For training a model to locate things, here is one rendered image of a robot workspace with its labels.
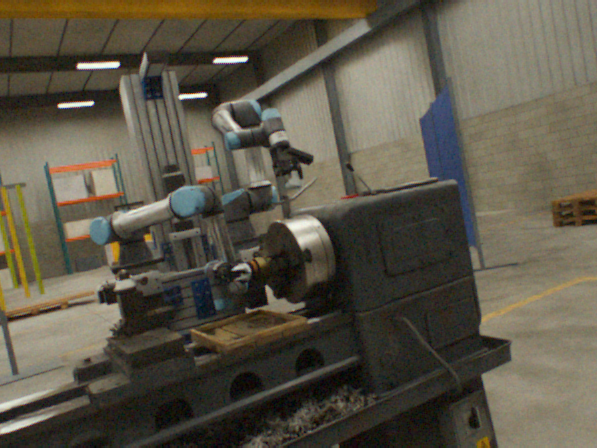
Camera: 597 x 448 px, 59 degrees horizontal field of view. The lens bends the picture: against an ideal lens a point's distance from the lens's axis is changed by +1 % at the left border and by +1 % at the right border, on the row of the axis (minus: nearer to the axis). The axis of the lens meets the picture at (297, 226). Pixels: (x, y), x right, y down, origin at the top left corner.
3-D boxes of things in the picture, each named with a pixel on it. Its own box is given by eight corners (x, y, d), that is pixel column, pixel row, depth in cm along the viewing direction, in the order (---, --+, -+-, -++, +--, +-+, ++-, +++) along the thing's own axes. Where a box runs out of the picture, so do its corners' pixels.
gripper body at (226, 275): (226, 286, 187) (215, 284, 198) (248, 280, 191) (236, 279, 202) (221, 265, 187) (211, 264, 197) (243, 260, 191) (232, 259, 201)
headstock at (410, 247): (403, 269, 253) (388, 189, 251) (481, 273, 211) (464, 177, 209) (297, 302, 224) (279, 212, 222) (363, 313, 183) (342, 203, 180)
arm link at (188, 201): (113, 244, 231) (219, 209, 213) (89, 250, 217) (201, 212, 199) (104, 218, 231) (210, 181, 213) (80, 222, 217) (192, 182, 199)
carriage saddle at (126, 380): (160, 346, 194) (157, 330, 193) (200, 371, 153) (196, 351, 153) (73, 373, 180) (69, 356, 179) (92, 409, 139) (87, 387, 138)
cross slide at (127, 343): (152, 332, 192) (149, 320, 192) (187, 351, 155) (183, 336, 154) (104, 346, 184) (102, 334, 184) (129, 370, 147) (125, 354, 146)
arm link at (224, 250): (199, 188, 227) (232, 296, 228) (186, 189, 217) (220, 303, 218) (222, 180, 223) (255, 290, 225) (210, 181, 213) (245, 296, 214)
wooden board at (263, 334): (264, 317, 208) (262, 307, 208) (309, 328, 177) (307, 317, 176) (191, 340, 194) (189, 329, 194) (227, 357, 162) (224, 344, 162)
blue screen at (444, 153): (420, 239, 1049) (399, 122, 1036) (461, 232, 1036) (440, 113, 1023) (449, 276, 642) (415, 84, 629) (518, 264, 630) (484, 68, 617)
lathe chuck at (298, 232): (290, 289, 214) (279, 213, 209) (333, 305, 187) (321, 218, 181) (270, 295, 209) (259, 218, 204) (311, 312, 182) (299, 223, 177)
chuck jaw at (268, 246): (285, 258, 198) (272, 234, 204) (289, 250, 194) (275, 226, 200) (259, 265, 193) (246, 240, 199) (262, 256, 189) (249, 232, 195)
